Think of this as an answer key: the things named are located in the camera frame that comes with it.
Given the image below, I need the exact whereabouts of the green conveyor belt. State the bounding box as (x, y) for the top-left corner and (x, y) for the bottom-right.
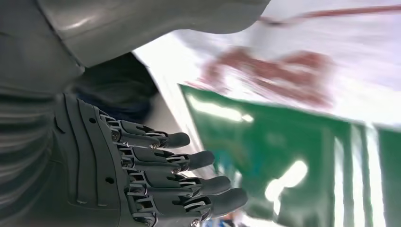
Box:
(134, 53), (401, 227)

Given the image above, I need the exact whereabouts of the grey parcel with red print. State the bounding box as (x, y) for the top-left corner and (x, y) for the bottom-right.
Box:
(169, 0), (401, 131)

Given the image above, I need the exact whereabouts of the person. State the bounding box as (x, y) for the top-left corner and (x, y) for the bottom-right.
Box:
(70, 52), (159, 123)

